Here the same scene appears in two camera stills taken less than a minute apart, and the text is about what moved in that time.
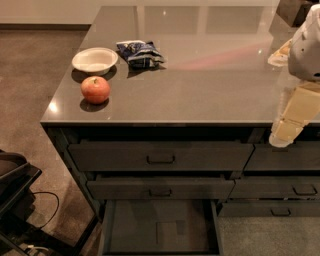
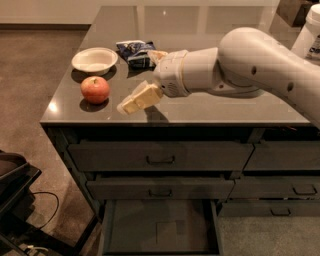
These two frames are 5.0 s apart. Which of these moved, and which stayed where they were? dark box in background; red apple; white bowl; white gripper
Moved: white gripper
Stayed: red apple; white bowl; dark box in background
